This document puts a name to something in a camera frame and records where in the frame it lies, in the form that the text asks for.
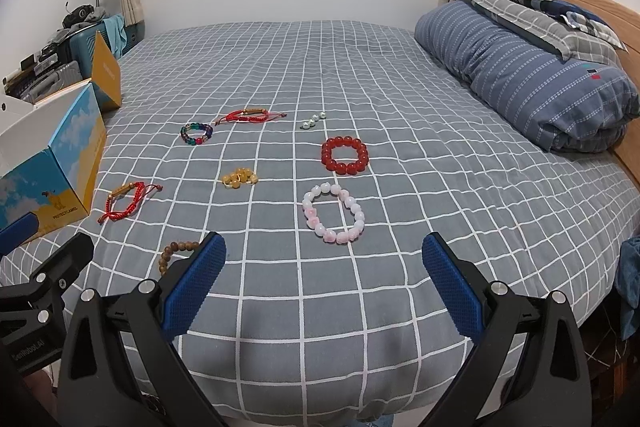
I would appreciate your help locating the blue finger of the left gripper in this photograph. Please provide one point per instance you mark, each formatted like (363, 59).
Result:
(18, 232)

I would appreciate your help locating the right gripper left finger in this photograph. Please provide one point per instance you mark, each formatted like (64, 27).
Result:
(120, 365)

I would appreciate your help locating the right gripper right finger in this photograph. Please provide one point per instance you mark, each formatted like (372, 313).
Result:
(550, 385)

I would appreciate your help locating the pearl bead strand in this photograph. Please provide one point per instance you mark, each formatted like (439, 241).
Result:
(312, 121)

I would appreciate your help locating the blue yellow cardboard box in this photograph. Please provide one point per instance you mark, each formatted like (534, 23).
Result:
(51, 150)

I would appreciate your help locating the grey hard case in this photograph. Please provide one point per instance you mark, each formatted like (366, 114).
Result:
(31, 88)

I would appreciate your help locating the teal suitcase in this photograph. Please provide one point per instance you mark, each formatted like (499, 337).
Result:
(79, 44)

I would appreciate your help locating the grey checked bed sheet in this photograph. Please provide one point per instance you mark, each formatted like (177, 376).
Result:
(324, 311)

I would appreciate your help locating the grey checked pillow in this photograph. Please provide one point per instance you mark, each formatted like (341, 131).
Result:
(558, 26)

